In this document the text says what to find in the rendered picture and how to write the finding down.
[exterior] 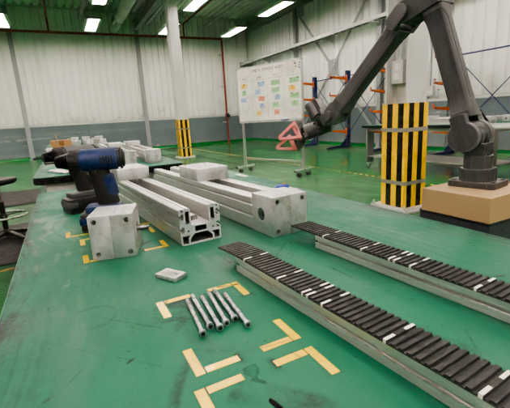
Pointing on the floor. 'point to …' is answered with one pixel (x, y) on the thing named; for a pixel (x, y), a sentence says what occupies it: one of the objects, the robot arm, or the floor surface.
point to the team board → (271, 99)
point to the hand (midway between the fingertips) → (279, 142)
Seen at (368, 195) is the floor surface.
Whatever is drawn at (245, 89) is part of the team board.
